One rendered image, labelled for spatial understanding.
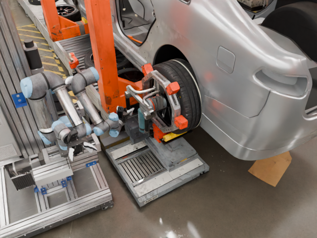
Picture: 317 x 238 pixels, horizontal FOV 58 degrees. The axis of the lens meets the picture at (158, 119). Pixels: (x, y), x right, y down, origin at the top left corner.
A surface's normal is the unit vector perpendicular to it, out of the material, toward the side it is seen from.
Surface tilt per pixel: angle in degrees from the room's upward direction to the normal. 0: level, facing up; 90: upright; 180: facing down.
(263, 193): 0
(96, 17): 90
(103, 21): 90
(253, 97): 90
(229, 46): 81
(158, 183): 0
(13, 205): 0
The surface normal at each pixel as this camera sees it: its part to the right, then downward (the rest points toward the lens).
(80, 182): 0.00, -0.76
